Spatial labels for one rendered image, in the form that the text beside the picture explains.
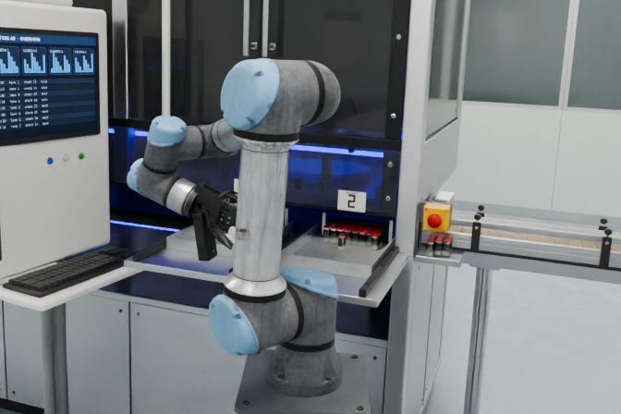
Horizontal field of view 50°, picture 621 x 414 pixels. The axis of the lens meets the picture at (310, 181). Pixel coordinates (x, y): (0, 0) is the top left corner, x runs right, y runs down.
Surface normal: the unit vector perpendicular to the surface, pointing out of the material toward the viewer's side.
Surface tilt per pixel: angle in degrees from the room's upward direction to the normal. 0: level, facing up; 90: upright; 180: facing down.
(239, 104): 82
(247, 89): 82
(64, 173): 90
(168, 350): 90
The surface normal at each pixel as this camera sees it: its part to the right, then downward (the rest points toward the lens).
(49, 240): 0.89, 0.12
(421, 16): -0.32, 0.17
